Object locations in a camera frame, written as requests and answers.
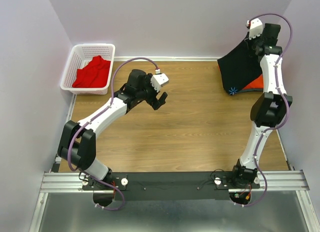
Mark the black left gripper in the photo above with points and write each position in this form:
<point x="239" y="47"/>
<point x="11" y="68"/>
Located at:
<point x="154" y="102"/>

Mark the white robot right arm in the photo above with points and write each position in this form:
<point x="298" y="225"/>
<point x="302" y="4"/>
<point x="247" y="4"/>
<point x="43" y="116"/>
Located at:
<point x="270" y="111"/>

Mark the white plastic laundry basket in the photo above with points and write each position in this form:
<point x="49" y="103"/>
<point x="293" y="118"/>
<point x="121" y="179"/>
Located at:
<point x="79" y="57"/>

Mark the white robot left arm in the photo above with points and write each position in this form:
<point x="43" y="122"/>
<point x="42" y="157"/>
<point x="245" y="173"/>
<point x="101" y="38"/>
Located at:
<point x="78" y="140"/>

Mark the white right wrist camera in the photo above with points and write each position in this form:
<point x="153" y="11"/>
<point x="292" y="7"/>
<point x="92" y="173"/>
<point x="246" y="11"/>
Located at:
<point x="255" y="28"/>

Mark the black t shirt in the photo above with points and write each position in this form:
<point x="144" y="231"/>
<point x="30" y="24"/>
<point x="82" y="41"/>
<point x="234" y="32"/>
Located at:
<point x="238" y="68"/>

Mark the folded orange shirt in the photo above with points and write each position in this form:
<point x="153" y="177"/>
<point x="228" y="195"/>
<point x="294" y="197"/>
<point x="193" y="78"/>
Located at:
<point x="256" y="83"/>

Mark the aluminium front rail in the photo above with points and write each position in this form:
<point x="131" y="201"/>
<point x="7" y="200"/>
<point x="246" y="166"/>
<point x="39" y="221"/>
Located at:
<point x="290" y="180"/>

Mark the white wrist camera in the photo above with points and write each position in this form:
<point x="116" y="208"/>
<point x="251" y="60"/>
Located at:
<point x="159" y="80"/>
<point x="255" y="28"/>

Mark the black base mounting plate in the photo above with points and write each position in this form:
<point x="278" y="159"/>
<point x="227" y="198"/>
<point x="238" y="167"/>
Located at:
<point x="136" y="194"/>

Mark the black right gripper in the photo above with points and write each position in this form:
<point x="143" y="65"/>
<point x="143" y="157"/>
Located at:
<point x="250" y="41"/>

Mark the red crumpled shirt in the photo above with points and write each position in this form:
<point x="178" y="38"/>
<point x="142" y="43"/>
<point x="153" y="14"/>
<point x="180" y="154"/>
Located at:
<point x="94" y="75"/>

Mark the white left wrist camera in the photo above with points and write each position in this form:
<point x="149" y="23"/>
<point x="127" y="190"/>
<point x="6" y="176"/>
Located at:
<point x="159" y="80"/>

